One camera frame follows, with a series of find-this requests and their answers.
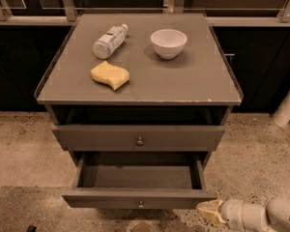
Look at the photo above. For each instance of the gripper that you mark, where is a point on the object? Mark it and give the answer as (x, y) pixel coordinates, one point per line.
(232, 211)

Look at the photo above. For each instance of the grey drawer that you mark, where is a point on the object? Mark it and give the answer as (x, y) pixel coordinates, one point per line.
(110, 180)
(123, 138)

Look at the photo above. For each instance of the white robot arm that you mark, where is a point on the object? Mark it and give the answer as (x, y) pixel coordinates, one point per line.
(239, 215)

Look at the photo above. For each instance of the grey top drawer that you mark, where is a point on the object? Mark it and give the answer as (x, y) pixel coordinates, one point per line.
(123, 138)

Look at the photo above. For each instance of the grey wooden drawer cabinet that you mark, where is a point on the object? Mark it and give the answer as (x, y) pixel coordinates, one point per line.
(196, 88)

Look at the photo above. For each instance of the round brass middle knob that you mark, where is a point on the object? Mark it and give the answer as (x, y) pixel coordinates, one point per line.
(140, 204)

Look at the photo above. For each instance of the round brass knob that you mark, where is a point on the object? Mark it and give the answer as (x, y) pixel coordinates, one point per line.
(139, 141)
(140, 204)

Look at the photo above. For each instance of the round brass top knob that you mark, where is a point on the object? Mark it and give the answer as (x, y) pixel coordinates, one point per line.
(139, 141)

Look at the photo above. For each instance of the white ceramic bowl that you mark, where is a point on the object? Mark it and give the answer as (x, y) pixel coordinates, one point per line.
(168, 43)

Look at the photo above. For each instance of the yellow curved sponge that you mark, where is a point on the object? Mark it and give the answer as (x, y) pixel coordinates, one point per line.
(110, 75)

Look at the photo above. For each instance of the clear plastic water bottle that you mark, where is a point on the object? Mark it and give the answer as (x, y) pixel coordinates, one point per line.
(105, 46)

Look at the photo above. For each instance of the metal railing frame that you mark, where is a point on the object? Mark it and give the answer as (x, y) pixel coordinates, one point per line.
(220, 13)

